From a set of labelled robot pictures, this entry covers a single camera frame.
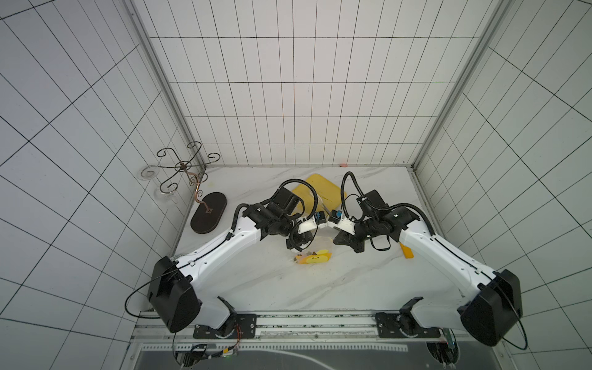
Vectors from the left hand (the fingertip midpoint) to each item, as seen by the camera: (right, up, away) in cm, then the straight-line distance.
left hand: (304, 239), depth 75 cm
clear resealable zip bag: (+4, -9, +8) cm, 12 cm away
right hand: (+11, +2, +3) cm, 12 cm away
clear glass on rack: (-51, +23, -2) cm, 56 cm away
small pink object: (+22, +29, +47) cm, 59 cm away
